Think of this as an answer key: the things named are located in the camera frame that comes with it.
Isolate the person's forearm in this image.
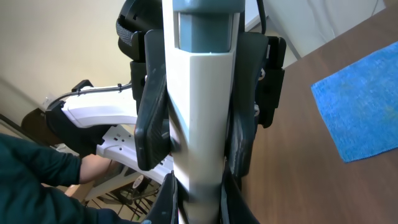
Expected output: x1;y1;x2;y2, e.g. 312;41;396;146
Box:
0;133;83;224

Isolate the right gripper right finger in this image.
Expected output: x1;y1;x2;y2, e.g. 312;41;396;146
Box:
219;161;261;224

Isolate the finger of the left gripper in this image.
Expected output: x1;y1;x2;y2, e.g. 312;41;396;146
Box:
224;32;269;188
134;29;172;171

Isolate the person's hand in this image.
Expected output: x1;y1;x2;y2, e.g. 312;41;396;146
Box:
78;154;113;185

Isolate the white pipette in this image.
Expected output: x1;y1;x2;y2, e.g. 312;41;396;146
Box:
161;0;247;224

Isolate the blue cloth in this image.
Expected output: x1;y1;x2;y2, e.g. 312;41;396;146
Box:
310;41;398;164

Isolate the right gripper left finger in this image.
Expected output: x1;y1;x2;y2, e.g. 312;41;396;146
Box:
141;172;179;224

